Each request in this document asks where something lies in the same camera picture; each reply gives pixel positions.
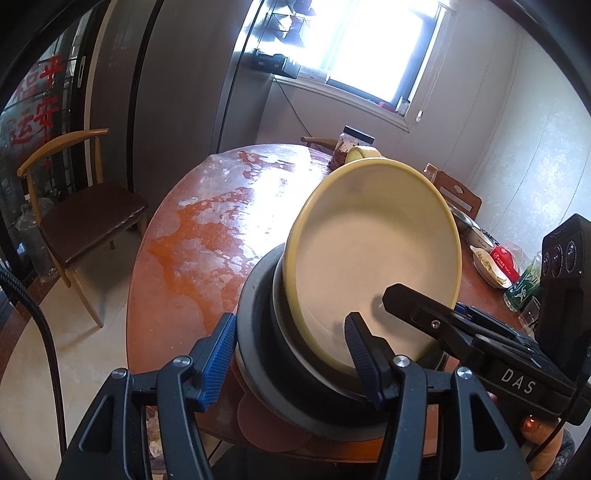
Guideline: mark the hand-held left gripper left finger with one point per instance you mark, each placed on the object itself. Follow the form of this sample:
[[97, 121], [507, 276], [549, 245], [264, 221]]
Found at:
[[217, 355]]

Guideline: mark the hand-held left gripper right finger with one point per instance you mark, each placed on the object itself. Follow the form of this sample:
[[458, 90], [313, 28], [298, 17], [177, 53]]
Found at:
[[364, 364]]

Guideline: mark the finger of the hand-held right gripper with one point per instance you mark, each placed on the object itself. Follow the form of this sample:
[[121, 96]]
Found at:
[[489, 323], [415, 304]]

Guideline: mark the large steel bowl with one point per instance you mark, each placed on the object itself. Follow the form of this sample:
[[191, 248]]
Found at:
[[258, 332]]

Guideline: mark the person's right hand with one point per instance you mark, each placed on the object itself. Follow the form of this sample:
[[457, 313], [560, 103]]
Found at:
[[540, 438]]

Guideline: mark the clear plastic cup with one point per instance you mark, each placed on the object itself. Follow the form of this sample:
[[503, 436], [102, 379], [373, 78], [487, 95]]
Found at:
[[531, 314]]

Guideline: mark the green plastic bottle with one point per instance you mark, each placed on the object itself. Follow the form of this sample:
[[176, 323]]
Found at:
[[521, 288]]

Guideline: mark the white plate with food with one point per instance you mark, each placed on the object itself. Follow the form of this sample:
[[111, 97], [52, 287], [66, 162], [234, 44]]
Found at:
[[485, 270]]

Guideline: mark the red tissue packet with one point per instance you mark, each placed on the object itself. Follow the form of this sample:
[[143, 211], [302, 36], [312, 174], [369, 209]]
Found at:
[[505, 265]]

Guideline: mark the white printed ceramic bowl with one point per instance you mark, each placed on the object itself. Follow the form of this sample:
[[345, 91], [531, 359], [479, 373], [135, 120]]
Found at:
[[482, 237]]

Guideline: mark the wooden chair with carved back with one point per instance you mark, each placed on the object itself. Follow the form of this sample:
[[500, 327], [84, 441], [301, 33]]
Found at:
[[459, 196]]

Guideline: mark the brown syrup bottle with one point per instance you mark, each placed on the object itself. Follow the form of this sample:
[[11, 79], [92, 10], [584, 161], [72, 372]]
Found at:
[[430, 170]]

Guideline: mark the black-lidded glass jar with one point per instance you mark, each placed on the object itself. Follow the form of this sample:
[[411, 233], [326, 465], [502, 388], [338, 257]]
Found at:
[[344, 143]]

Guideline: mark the curved wooden chair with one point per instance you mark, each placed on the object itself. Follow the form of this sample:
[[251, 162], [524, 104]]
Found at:
[[318, 142], [87, 221]]

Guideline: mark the clear plastic jug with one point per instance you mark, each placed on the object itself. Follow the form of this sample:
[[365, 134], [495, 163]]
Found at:
[[32, 240]]

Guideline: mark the window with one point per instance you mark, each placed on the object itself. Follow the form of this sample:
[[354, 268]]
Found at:
[[369, 46]]

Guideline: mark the grey refrigerator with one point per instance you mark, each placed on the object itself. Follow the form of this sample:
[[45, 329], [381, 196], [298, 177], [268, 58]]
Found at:
[[184, 92]]

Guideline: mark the glass door with red decals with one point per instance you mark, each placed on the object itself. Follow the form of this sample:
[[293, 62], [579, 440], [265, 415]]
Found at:
[[37, 138]]

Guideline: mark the black storage rack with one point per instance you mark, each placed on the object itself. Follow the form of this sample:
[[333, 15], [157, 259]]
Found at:
[[277, 46]]

